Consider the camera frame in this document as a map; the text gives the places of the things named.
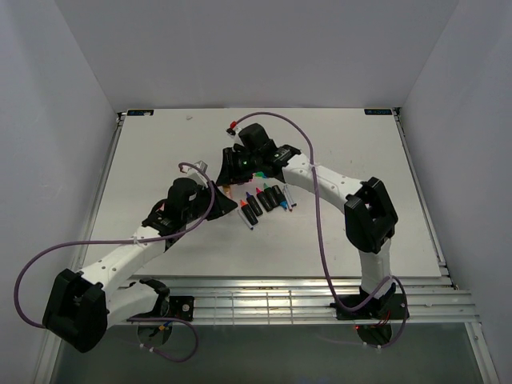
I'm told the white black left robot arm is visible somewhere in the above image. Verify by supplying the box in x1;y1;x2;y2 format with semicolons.
42;178;238;353

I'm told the blue corner label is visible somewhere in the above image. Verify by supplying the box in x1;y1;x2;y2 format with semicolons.
126;110;154;117
364;109;393;116

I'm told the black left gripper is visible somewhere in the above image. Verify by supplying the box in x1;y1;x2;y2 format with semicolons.
182;181;238;224

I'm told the aluminium frame rail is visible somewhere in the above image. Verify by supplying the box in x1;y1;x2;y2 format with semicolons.
46;275;481;327

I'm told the light blue cap black highlighter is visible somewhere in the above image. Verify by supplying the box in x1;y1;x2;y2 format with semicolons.
271;185;288;210

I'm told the small blue cap white marker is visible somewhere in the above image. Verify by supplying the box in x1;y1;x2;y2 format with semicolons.
237;209;254;230

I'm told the right blue corner label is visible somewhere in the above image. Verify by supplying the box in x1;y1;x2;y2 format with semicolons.
364;109;393;116

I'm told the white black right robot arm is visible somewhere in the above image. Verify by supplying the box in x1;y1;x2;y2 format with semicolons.
217;123;398;318

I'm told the orange cap black highlighter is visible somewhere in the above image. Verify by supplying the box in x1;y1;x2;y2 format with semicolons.
240;200;258;226

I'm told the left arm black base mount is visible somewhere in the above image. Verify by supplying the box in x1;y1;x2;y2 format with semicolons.
130;295;195;322

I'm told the purple cap black highlighter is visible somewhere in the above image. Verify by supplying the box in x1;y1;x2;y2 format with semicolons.
246;192;263;217

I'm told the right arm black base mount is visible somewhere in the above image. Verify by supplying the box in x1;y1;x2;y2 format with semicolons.
329;293;410;320

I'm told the left blue corner label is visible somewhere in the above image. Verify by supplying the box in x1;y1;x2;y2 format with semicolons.
126;110;154;117

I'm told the black cap silver pen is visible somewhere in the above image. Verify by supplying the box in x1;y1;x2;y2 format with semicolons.
285;185;297;207

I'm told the pink cap black highlighter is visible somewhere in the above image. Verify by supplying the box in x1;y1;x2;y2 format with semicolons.
256;188;274;212

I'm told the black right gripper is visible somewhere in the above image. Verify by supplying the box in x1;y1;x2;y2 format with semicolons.
218;146;262;186

